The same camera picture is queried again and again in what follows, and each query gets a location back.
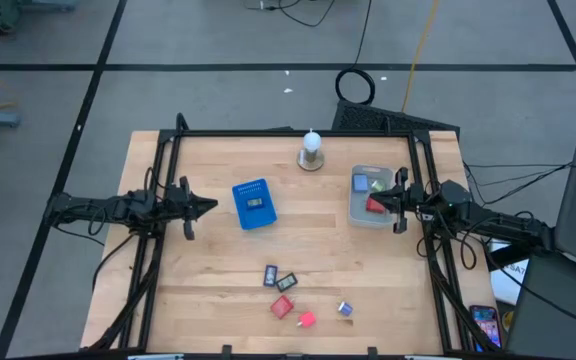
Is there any smartphone with lit screen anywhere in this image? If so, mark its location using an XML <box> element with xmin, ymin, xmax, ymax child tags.
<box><xmin>469</xmin><ymin>304</ymin><xmax>503</xmax><ymax>354</ymax></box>

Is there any yellow floor cable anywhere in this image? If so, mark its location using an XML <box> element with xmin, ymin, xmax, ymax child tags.
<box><xmin>400</xmin><ymin>0</ymin><xmax>442</xmax><ymax>114</ymax></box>

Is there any black aluminium table frame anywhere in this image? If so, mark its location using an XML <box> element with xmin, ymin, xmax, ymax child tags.
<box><xmin>82</xmin><ymin>112</ymin><xmax>507</xmax><ymax>360</ymax></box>

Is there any thin black floor cable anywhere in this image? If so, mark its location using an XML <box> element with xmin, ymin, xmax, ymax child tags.
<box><xmin>245</xmin><ymin>0</ymin><xmax>337</xmax><ymax>29</ymax></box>

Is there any blue plastic slotted basket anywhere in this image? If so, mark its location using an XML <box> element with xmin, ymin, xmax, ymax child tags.
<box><xmin>231</xmin><ymin>177</ymin><xmax>279</xmax><ymax>232</ymax></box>

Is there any large red charger block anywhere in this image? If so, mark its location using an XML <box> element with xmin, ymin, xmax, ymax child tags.
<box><xmin>269</xmin><ymin>294</ymin><xmax>297</xmax><ymax>320</ymax></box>

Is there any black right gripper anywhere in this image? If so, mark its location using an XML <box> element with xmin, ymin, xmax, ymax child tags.
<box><xmin>370</xmin><ymin>167</ymin><xmax>427</xmax><ymax>235</ymax></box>

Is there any pink wall charger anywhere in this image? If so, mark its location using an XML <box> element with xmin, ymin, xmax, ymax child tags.
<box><xmin>296</xmin><ymin>310</ymin><xmax>318</xmax><ymax>329</ymax></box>

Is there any white printed paper sign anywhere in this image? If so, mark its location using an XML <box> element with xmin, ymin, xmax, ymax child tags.
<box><xmin>490</xmin><ymin>239</ymin><xmax>529</xmax><ymax>305</ymax></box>

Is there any white bulb brass lamp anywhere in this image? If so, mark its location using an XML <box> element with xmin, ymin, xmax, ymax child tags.
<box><xmin>296</xmin><ymin>127</ymin><xmax>326</xmax><ymax>173</ymax></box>

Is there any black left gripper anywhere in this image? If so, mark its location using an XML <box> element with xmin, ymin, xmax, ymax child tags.
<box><xmin>163</xmin><ymin>175</ymin><xmax>219</xmax><ymax>241</ymax></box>

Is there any black perforated panel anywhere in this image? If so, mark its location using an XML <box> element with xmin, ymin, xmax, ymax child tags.
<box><xmin>331</xmin><ymin>98</ymin><xmax>462</xmax><ymax>136</ymax></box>

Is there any coiled black cable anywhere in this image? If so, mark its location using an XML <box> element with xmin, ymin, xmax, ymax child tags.
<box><xmin>334</xmin><ymin>0</ymin><xmax>377</xmax><ymax>106</ymax></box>

